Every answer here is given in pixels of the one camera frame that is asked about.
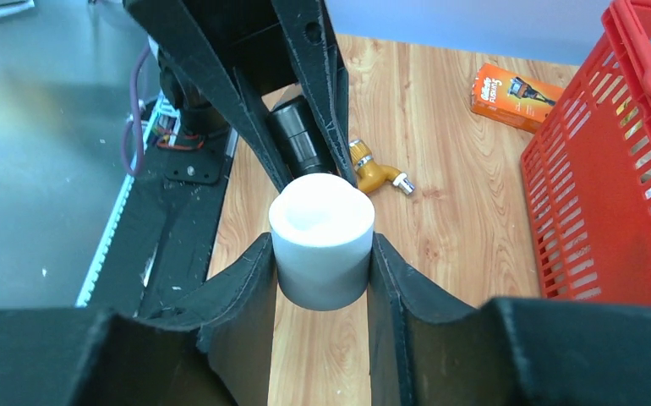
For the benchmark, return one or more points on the white slotted cable duct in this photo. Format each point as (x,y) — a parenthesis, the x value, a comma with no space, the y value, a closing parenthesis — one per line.
(95,270)

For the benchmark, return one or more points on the white plastic pipe fitting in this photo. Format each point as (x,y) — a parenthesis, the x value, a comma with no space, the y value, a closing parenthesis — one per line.
(322,229)

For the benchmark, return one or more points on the brass yellow faucet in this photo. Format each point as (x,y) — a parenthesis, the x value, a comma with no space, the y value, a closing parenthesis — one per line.
(371,174)

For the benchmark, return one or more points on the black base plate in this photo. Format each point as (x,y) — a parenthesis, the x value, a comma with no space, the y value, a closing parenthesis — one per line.
(164,241)

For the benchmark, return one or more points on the red plastic shopping basket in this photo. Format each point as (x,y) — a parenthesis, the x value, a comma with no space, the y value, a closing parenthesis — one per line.
(587,171)

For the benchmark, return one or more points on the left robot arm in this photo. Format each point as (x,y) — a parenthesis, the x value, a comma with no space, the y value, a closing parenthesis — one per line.
(191,95)

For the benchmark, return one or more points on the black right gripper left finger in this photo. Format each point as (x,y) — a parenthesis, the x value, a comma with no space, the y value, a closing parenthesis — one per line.
(211,347)

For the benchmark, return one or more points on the orange razor box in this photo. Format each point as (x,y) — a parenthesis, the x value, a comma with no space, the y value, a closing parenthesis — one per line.
(507,97)

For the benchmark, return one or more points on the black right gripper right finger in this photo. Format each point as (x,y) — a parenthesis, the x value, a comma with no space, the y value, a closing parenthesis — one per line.
(427,347)

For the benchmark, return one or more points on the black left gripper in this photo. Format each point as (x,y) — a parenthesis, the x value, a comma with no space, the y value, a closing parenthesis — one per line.
(234,53)

